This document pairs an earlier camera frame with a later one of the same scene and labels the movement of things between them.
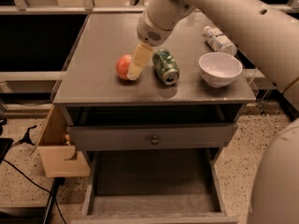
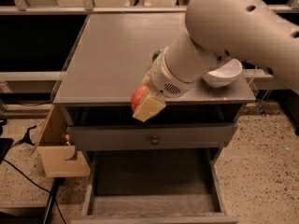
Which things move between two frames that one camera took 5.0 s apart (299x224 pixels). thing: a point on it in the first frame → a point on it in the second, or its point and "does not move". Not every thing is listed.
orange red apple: (123, 65) → (136, 94)
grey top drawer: (151, 137) does not move
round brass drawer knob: (154, 141) does not move
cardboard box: (59, 159) does not move
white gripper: (150, 32) → (163, 78)
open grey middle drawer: (151, 187) does not move
